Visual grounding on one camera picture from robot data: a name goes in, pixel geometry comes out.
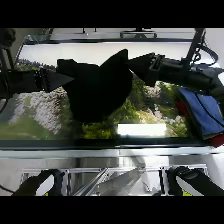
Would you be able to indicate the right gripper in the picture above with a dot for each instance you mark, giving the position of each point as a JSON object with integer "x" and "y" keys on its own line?
{"x": 155, "y": 69}

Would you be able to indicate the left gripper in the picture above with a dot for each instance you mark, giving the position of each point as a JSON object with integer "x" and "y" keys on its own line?
{"x": 42, "y": 80}

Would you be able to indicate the black T-shirt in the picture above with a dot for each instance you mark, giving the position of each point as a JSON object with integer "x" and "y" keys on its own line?
{"x": 96, "y": 90}

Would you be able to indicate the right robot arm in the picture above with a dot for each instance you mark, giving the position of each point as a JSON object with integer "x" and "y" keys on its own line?
{"x": 186, "y": 76}

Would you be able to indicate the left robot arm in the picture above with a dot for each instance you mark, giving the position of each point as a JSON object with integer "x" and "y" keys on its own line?
{"x": 18, "y": 82}

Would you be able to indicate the blue garment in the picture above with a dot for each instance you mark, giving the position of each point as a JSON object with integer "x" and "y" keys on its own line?
{"x": 203, "y": 111}

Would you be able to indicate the red garment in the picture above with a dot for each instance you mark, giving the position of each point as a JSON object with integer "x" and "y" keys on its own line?
{"x": 218, "y": 140}

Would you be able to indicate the silver frame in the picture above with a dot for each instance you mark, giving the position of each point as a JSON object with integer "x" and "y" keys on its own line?
{"x": 100, "y": 182}

